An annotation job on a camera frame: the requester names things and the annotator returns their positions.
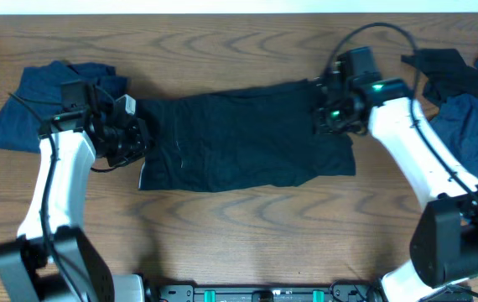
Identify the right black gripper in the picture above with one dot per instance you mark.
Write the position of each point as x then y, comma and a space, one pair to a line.
320, 107

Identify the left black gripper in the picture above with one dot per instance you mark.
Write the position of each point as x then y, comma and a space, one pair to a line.
139, 137

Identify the black shorts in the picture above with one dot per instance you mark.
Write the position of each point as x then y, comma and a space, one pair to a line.
231, 140

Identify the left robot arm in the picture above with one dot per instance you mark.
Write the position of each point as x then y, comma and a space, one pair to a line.
51, 258

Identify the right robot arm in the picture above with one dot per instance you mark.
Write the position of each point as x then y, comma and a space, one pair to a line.
444, 246

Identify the folded navy blue shorts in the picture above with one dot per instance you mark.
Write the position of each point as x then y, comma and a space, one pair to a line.
40, 86

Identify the black crumpled garment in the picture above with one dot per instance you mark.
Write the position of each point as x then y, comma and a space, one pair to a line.
447, 73

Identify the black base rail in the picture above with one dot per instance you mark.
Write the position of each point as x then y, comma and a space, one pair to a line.
339, 292

